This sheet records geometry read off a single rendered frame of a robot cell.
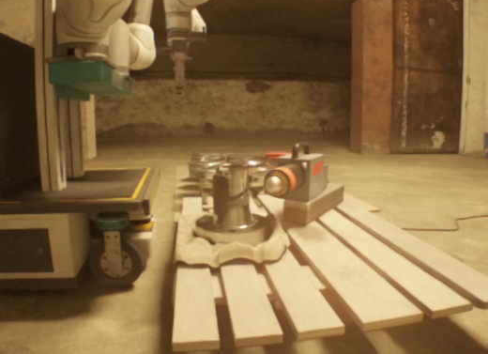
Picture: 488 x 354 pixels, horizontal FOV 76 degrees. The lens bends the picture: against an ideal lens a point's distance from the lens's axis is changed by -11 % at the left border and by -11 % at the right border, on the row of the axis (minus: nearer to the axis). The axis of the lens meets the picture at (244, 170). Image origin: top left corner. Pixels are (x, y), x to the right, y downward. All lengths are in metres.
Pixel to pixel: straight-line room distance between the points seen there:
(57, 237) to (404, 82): 5.34
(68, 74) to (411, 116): 5.32
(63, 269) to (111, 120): 9.40
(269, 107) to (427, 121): 5.57
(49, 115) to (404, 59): 5.26
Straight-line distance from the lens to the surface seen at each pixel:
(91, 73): 1.04
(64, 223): 1.09
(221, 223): 1.16
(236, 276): 0.94
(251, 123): 10.32
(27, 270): 1.18
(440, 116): 6.22
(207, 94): 10.20
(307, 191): 1.35
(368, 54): 5.59
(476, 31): 6.71
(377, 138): 5.61
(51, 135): 1.24
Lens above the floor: 0.56
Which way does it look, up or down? 9 degrees down
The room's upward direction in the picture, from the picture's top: straight up
